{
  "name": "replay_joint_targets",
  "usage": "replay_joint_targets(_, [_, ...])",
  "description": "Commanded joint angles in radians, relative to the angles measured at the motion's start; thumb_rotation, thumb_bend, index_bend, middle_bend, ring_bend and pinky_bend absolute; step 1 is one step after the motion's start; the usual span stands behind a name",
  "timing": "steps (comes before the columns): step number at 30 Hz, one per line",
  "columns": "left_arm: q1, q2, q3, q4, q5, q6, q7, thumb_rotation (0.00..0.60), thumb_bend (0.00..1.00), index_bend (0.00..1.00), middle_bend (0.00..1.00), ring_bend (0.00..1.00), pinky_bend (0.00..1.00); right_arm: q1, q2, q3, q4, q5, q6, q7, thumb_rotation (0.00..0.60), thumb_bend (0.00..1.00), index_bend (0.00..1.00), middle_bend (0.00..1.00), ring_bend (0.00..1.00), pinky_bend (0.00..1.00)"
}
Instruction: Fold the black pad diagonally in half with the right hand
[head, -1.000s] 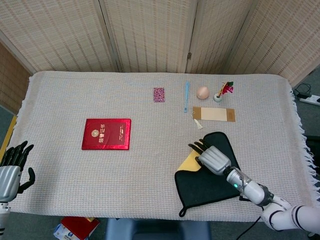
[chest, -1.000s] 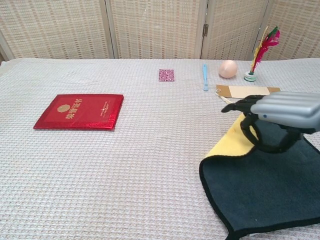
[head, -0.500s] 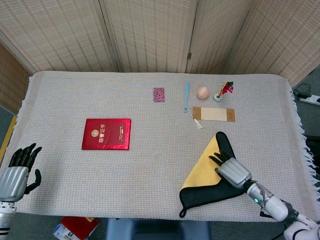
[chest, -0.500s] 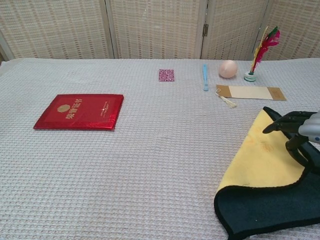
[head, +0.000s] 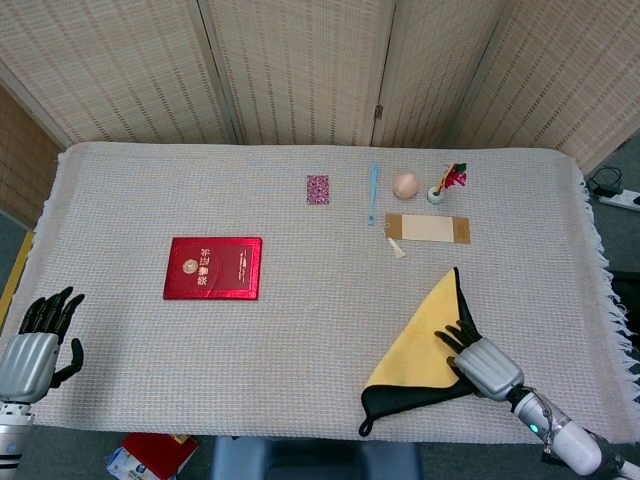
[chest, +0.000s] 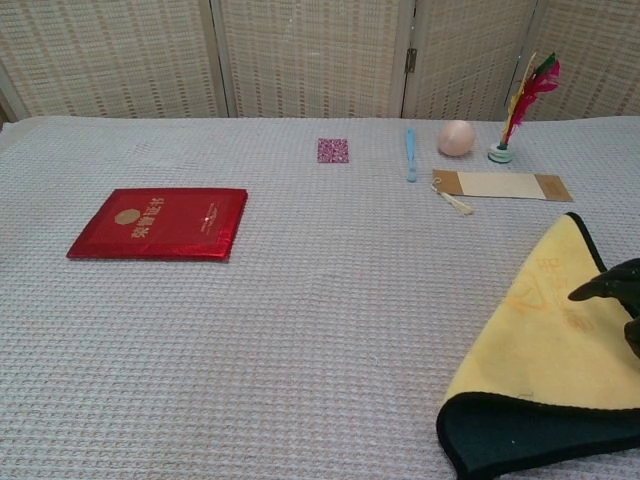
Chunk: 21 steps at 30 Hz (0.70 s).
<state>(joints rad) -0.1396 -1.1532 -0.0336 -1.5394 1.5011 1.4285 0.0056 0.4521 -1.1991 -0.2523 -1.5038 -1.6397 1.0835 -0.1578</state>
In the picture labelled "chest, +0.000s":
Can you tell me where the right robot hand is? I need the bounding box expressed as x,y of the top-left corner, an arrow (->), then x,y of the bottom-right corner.
567,257 -> 640,359

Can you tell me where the black square cloth pad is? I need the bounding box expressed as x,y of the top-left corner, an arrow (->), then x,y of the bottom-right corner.
435,211 -> 640,480

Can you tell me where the brown bookmark with tassel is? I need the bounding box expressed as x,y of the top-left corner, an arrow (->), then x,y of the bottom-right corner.
428,168 -> 574,217

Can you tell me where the feather shuttlecock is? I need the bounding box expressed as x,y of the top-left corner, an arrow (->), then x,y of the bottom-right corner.
487,50 -> 561,164

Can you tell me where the pink ball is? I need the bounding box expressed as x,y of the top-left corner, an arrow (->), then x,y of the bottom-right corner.
438,120 -> 476,157

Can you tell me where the light blue plastic stick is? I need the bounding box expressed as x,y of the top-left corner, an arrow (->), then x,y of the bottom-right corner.
404,127 -> 418,184

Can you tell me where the small pink patterned card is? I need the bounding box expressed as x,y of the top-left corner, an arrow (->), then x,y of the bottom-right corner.
316,137 -> 353,164

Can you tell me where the white woven tablecloth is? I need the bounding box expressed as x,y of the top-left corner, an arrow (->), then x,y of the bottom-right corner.
0,115 -> 640,480

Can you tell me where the bamboo folding screen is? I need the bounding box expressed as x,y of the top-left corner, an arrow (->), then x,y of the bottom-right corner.
0,0 -> 640,124

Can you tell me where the red certificate book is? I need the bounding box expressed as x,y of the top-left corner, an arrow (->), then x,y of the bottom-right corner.
66,187 -> 249,262

